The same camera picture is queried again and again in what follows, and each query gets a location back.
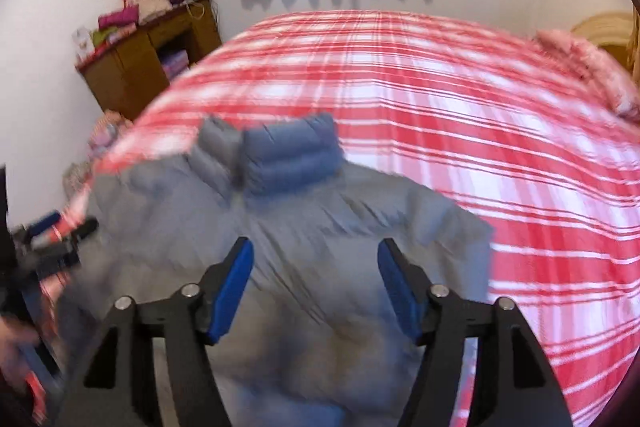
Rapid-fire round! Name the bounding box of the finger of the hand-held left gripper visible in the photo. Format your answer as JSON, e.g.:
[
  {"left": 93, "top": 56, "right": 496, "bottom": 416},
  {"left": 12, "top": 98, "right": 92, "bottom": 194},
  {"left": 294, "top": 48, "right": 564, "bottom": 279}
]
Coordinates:
[
  {"left": 67, "top": 217, "right": 99, "bottom": 242},
  {"left": 27, "top": 211, "right": 62, "bottom": 239}
]

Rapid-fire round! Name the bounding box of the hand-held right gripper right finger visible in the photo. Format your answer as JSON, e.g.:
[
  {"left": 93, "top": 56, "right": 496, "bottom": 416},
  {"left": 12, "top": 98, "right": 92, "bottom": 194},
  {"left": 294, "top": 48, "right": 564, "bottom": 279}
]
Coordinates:
[{"left": 377, "top": 238, "right": 573, "bottom": 427}]

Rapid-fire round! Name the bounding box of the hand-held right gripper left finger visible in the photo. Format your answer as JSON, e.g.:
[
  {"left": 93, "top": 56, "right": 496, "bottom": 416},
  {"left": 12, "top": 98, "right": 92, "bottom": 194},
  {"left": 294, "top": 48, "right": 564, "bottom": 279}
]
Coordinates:
[{"left": 50, "top": 237, "right": 255, "bottom": 427}]

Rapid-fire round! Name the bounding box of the grey puffer jacket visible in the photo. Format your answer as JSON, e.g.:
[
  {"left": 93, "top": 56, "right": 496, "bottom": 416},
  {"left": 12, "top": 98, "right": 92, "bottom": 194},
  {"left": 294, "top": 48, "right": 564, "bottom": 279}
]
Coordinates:
[{"left": 54, "top": 111, "right": 497, "bottom": 427}]

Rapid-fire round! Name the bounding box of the pile of colourful folded clothes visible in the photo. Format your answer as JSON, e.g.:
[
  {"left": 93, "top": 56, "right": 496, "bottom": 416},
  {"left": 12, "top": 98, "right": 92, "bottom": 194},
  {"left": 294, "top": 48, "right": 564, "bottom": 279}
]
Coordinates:
[{"left": 71, "top": 0, "right": 211, "bottom": 64}]

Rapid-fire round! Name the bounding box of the person's left hand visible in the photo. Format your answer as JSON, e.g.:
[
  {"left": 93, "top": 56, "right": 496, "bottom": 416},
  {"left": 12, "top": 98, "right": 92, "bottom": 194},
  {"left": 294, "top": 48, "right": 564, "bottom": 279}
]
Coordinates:
[{"left": 0, "top": 314, "right": 40, "bottom": 375}]

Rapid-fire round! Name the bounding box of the floral cloth bundle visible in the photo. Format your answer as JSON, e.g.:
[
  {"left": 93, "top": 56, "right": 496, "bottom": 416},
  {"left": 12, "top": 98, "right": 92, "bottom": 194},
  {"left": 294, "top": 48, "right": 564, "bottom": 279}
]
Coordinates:
[{"left": 61, "top": 109, "right": 132, "bottom": 202}]

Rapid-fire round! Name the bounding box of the brown wooden cabinet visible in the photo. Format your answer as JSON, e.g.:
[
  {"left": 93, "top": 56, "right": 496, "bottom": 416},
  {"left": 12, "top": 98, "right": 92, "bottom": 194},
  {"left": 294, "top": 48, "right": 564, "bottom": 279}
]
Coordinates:
[{"left": 75, "top": 0, "right": 223, "bottom": 122}]

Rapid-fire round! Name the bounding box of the stack of folded purple cloths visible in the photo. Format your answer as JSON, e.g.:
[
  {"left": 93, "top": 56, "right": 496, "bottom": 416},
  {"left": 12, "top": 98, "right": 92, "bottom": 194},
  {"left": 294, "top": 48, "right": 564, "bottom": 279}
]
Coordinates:
[{"left": 160, "top": 49, "right": 191, "bottom": 82}]

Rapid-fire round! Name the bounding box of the red plaid blanket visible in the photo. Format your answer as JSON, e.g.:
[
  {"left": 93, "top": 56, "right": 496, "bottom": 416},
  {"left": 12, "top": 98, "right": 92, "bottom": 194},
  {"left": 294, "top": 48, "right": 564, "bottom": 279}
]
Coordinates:
[{"left": 30, "top": 9, "right": 640, "bottom": 427}]

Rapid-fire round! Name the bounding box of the pink floral pillow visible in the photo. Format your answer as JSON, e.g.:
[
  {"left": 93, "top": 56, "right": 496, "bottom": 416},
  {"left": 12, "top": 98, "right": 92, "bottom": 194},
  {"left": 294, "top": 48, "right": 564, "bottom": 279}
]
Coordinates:
[{"left": 534, "top": 29, "right": 640, "bottom": 124}]

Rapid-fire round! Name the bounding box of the wooden arched bed headboard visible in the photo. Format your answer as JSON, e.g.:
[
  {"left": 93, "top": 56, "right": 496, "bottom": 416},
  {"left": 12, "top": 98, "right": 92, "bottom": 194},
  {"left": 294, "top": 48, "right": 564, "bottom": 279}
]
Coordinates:
[{"left": 570, "top": 7, "right": 640, "bottom": 78}]

